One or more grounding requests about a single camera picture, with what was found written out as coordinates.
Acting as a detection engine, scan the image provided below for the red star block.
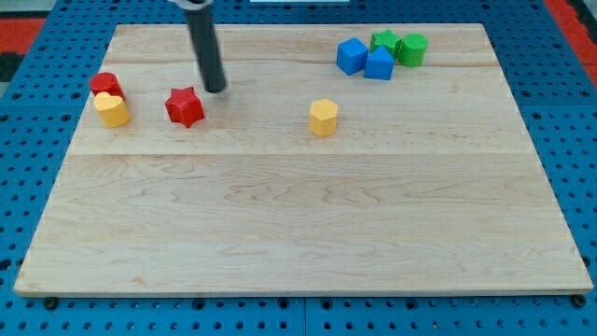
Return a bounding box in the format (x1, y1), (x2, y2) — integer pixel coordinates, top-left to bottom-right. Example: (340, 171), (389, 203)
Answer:
(164, 87), (205, 128)

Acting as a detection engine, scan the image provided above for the silver rod mount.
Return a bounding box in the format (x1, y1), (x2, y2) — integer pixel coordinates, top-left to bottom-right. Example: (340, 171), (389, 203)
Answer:
(168, 0), (214, 10)

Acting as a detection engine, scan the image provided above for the blue triangular prism block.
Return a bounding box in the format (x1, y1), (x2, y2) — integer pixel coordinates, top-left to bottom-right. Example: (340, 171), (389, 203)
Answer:
(364, 47), (395, 80)

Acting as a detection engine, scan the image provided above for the green star block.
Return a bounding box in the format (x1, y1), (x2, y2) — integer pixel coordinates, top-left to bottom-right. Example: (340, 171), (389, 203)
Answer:
(369, 30), (402, 60)

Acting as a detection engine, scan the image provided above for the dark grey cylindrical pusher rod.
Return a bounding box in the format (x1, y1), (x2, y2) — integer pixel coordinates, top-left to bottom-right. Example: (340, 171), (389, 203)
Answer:
(185, 2), (227, 93)

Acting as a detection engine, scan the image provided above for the blue cube block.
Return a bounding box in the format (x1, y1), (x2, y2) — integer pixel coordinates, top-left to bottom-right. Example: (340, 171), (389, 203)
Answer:
(336, 37), (368, 76)

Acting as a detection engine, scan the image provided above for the red cylinder block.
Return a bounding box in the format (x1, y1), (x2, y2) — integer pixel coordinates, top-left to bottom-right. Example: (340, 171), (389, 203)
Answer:
(89, 72), (126, 100)

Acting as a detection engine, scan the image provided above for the light wooden board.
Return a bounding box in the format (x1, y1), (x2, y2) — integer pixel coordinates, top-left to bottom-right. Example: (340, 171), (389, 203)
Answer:
(14, 23), (593, 298)

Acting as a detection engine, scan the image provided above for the yellow heart block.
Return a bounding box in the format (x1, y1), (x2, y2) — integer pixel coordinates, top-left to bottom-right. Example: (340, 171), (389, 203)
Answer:
(93, 91), (131, 128)

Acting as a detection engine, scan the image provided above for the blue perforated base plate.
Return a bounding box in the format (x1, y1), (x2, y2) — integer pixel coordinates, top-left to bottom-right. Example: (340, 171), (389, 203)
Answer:
(1, 0), (596, 335)

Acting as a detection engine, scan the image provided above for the yellow hexagon block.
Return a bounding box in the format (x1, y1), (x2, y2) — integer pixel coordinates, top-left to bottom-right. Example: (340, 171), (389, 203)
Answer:
(309, 99), (339, 137)

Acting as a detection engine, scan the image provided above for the green cylinder block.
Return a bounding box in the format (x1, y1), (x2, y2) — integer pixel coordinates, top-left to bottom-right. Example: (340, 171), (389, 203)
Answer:
(398, 33), (428, 67)

